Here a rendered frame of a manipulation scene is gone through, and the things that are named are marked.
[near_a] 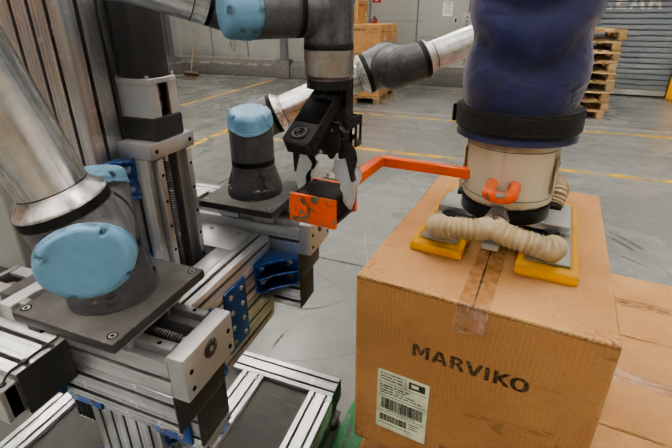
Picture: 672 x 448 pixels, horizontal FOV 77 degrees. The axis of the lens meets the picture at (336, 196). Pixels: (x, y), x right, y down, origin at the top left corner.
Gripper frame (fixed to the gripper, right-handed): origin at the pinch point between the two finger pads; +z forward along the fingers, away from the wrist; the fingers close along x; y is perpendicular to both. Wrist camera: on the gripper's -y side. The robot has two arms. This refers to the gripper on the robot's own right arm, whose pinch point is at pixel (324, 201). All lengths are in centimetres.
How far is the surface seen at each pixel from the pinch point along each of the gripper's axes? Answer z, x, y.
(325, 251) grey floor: 121, 90, 163
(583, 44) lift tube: -24.6, -34.2, 25.0
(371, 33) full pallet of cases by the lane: 3, 267, 657
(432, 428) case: 41.8, -22.5, -0.2
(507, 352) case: 19.3, -32.3, 0.0
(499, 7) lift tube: -30.1, -21.1, 21.1
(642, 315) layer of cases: 66, -72, 95
